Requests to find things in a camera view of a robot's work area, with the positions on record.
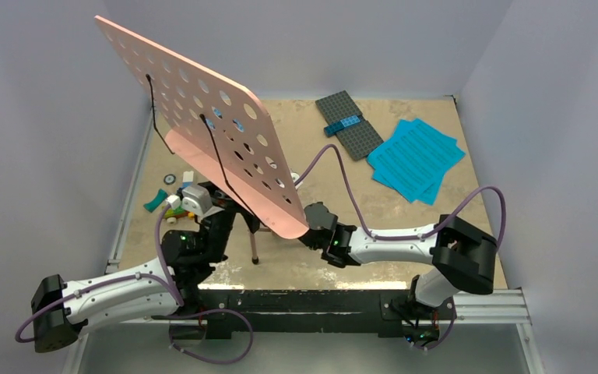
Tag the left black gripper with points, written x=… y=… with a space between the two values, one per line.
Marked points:
x=225 y=202

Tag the pink music stand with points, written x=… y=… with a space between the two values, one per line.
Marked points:
x=218 y=127

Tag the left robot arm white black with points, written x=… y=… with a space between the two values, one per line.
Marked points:
x=168 y=285

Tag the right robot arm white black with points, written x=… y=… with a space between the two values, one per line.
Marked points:
x=463 y=257

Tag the blue white brick stack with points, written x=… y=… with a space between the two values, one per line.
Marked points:
x=187 y=179

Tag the teal curved brick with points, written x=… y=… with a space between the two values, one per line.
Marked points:
x=157 y=201

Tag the blue brick on baseplate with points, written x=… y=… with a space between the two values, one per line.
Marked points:
x=333 y=128

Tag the grey brick baseplate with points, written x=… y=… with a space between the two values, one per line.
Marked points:
x=358 y=140

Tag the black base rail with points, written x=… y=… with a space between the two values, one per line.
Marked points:
x=383 y=312

